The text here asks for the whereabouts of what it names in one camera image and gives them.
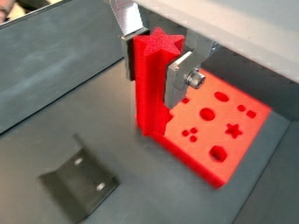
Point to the red star peg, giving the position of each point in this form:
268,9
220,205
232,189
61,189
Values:
155,51

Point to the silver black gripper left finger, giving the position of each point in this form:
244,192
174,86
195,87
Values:
130,22

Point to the black curved holder bracket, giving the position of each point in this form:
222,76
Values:
80,184

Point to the red shape sorting board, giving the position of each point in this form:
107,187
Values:
214,126

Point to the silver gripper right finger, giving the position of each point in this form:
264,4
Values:
183,73

